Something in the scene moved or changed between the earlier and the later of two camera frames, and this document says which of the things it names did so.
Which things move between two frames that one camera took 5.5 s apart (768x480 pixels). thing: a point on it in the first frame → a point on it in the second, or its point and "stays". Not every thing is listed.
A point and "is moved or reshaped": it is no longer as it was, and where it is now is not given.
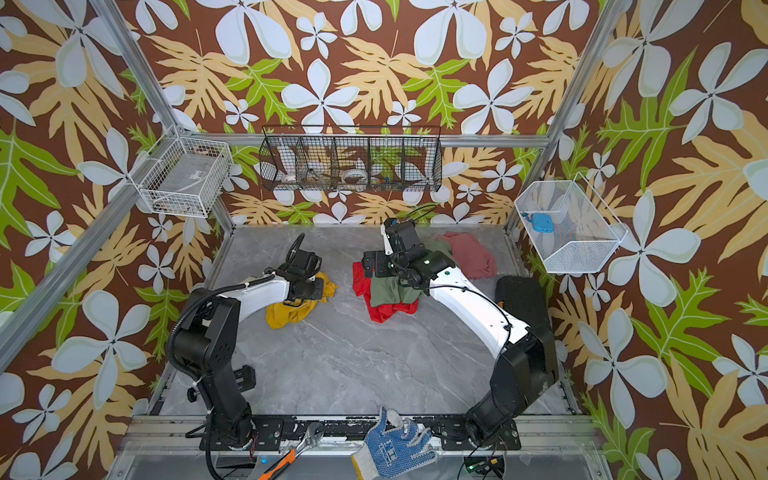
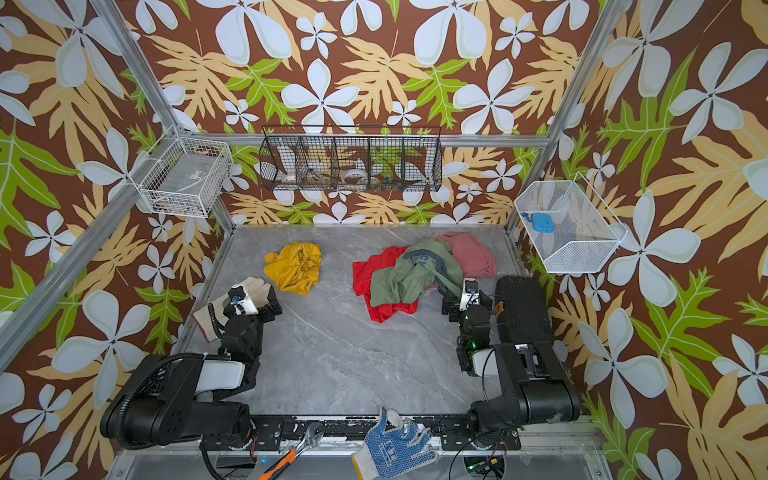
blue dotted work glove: (393, 447) stays
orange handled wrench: (312, 434) stays
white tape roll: (355, 173) stays
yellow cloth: (286, 313) is moved or reshaped
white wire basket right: (570, 226) stays
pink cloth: (476, 259) stays
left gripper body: (314, 288) → (266, 316)
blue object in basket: (540, 222) stays
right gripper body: (377, 265) → (466, 309)
